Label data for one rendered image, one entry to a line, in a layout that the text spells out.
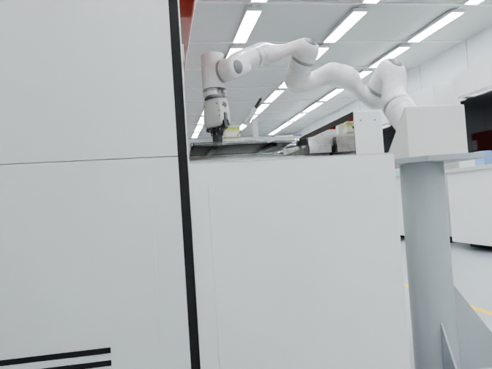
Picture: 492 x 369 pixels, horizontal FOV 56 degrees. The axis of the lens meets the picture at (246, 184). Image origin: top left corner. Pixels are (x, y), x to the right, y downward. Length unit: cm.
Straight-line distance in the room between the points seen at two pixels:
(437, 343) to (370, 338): 48
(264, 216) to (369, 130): 44
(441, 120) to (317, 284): 81
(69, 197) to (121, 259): 18
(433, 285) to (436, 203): 30
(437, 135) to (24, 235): 138
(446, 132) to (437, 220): 32
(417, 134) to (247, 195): 74
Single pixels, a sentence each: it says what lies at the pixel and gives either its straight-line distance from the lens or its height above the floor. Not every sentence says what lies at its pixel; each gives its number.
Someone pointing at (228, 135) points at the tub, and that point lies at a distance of 202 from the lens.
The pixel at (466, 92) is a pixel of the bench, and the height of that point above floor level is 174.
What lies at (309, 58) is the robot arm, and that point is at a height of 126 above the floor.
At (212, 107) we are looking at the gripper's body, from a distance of 166.
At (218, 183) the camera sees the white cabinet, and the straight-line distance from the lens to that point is 130.
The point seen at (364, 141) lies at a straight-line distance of 150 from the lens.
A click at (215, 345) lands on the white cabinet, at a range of 135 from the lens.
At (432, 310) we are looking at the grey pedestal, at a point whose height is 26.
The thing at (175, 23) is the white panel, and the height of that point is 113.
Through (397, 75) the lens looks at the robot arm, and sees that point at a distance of 209.
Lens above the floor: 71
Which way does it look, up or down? 2 degrees up
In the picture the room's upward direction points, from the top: 4 degrees counter-clockwise
